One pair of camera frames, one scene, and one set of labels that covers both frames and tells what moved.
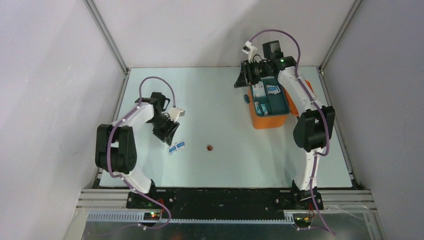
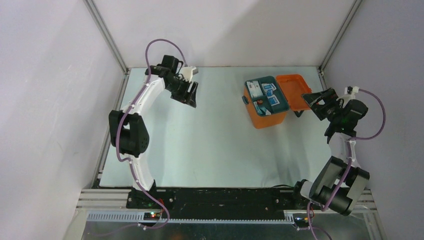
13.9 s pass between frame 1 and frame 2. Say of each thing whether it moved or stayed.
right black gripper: moved
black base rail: stayed
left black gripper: moved
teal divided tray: stayed
